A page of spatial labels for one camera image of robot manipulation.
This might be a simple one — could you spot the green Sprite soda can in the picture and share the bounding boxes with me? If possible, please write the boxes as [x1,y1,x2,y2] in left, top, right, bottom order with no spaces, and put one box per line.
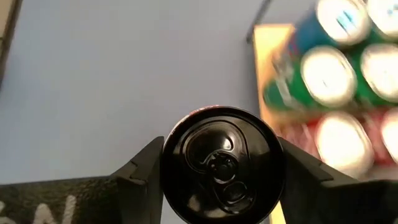
[354,43,398,106]
[263,45,358,113]

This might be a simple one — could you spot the blue silver energy drink can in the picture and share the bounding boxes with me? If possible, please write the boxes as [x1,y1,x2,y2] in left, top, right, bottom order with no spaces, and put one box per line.
[366,0,398,40]
[289,0,373,49]

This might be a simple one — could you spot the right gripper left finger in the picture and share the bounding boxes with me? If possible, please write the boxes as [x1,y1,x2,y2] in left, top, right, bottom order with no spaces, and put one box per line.
[0,136,165,224]

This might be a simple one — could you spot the black aluminium table frame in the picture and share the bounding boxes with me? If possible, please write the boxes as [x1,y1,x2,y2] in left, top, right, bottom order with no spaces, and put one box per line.
[0,0,24,90]

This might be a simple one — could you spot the wooden shelf black metal frame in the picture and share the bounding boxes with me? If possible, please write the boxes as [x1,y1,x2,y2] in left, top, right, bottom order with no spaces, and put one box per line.
[247,0,398,224]

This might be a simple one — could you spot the white Celsius energy drink can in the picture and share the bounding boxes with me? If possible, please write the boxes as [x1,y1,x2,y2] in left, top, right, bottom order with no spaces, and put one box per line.
[160,105,285,224]

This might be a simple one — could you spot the blue table mat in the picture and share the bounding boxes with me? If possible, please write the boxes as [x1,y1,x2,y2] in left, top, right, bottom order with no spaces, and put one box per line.
[0,0,318,224]

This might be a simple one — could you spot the red Coca-Cola can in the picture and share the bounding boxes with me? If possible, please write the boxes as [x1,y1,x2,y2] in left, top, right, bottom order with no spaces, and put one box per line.
[285,110,376,180]
[379,107,398,165]

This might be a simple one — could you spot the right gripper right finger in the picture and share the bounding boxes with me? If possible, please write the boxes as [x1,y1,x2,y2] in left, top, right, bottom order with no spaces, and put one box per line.
[278,136,398,224]

